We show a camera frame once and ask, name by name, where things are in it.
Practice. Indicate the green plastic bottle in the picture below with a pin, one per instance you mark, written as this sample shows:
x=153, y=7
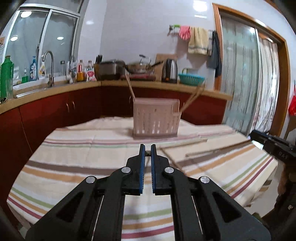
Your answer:
x=7, y=75

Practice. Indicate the white spray cleaner bottle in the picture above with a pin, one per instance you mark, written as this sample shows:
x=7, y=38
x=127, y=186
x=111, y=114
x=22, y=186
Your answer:
x=42, y=70

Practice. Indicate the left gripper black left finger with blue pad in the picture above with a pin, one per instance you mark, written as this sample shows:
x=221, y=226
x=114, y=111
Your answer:
x=93, y=210

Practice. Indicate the wooden countertop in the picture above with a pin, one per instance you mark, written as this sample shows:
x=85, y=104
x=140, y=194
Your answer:
x=47, y=92

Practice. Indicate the blue detergent bottle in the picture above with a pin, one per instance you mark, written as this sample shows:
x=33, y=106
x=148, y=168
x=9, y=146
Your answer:
x=33, y=69

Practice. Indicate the wooden cutting board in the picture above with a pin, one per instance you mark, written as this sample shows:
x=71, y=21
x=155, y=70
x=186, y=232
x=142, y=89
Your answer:
x=158, y=69

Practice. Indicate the dark hanging cloth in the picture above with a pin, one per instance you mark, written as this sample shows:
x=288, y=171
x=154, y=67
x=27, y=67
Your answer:
x=214, y=60

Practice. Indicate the red induction cooktop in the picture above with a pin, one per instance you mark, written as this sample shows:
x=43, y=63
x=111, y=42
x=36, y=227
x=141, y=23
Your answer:
x=142, y=77

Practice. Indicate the chopsticks in holder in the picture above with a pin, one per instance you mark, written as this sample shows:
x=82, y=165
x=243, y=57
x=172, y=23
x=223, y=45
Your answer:
x=129, y=85
x=196, y=93

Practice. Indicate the small green soap bottle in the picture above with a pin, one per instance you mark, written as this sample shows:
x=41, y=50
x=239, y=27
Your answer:
x=25, y=77

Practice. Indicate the red kitchen cabinets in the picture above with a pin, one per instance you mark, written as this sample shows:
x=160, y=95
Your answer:
x=24, y=128

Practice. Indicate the glass sliding door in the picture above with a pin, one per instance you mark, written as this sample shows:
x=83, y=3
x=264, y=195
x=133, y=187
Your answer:
x=255, y=72

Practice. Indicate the wooden chopstick horizontal top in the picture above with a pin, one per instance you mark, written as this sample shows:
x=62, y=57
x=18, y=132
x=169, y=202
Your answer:
x=186, y=143

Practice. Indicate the striped tablecloth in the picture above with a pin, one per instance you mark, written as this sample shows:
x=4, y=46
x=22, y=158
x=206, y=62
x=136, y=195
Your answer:
x=99, y=147

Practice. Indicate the kitchen window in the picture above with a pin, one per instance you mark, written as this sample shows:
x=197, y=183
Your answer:
x=45, y=29

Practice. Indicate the pink perforated utensil holder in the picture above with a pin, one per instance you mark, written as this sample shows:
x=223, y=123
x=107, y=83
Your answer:
x=156, y=117

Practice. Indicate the pink rubber glove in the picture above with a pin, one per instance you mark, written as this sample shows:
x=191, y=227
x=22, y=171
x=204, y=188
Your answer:
x=185, y=32

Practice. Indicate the yellow hanging towel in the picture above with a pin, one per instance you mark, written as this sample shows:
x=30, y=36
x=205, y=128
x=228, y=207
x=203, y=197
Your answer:
x=198, y=41

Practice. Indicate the chopsticks in holder left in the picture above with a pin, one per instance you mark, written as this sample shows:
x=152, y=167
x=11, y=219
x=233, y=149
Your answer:
x=129, y=85

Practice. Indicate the orange oil bottle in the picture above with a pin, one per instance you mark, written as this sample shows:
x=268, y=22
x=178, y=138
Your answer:
x=81, y=71

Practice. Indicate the red white snack bag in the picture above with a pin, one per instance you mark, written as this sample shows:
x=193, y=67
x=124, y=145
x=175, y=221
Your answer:
x=90, y=74

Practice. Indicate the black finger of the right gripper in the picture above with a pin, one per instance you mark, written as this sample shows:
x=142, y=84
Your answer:
x=275, y=146

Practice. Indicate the steel rice cooker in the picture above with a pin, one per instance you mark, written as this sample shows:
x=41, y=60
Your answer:
x=111, y=69

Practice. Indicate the chopsticks in holder right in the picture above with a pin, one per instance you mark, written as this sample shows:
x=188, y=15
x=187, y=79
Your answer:
x=196, y=93

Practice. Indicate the steel electric kettle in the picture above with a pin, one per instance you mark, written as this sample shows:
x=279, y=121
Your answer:
x=170, y=71

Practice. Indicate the teal plastic basket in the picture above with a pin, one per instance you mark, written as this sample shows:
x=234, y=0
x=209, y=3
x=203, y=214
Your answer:
x=191, y=79

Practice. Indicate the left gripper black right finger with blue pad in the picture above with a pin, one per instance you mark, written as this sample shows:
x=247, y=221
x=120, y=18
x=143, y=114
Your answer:
x=201, y=209

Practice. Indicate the steel wok with lid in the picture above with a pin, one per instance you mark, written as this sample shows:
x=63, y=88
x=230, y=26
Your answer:
x=143, y=66

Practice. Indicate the knife block with knives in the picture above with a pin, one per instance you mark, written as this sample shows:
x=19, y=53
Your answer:
x=98, y=60

